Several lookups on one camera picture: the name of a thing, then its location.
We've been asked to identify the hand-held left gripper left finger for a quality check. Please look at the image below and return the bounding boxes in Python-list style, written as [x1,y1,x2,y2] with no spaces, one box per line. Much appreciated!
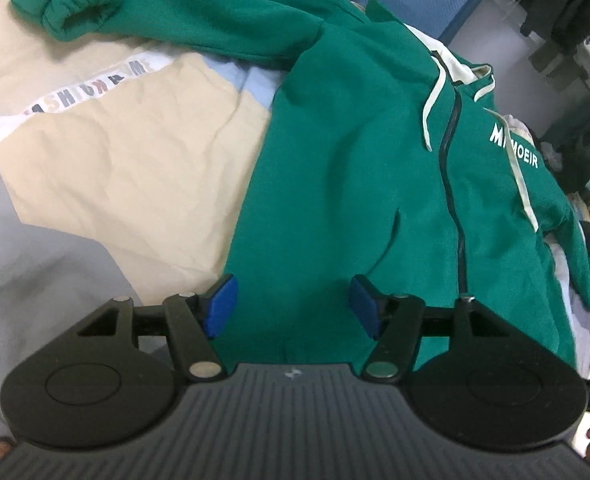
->
[60,274,239,383]

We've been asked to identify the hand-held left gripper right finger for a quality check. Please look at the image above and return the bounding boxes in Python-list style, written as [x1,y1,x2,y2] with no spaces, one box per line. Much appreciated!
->
[349,274,521,383]

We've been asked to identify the green hoodie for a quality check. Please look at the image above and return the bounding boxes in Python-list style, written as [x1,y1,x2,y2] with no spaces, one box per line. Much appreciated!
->
[9,0,590,368]

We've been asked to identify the patchwork duvet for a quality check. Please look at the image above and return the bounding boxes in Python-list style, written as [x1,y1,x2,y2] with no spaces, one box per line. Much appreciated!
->
[0,0,590,461]

